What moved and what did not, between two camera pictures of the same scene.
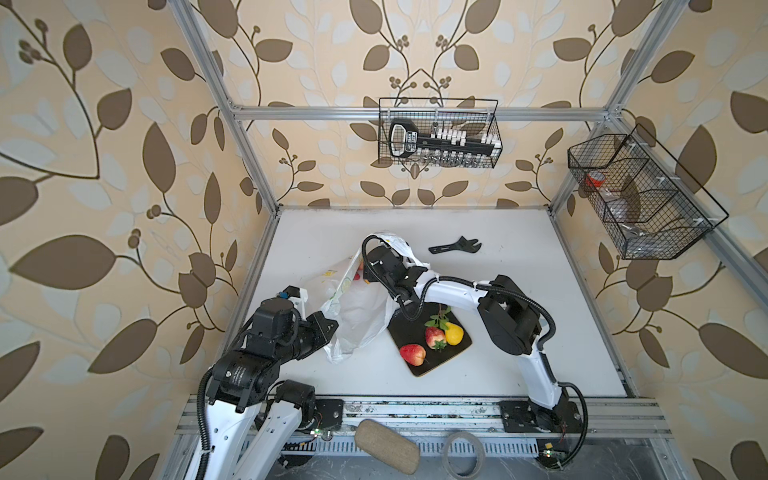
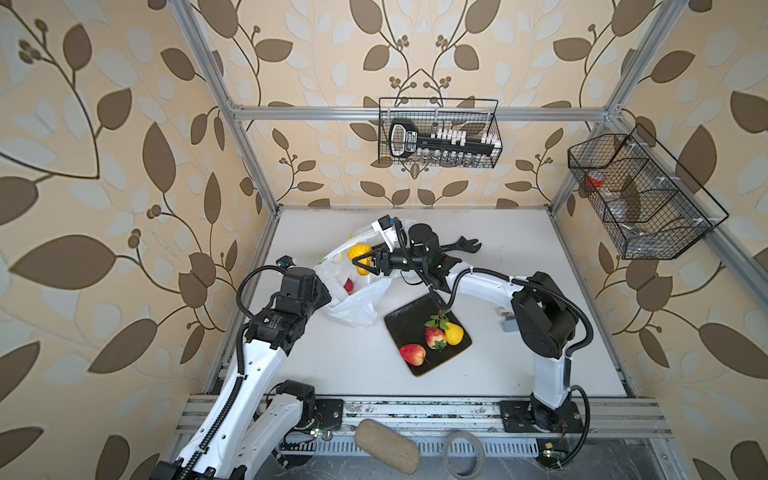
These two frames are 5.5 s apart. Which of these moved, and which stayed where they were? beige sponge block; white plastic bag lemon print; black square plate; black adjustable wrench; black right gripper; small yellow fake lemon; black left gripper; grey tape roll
Moved: white plastic bag lemon print; black right gripper; black left gripper
Stayed: grey tape roll; black adjustable wrench; black square plate; beige sponge block; small yellow fake lemon
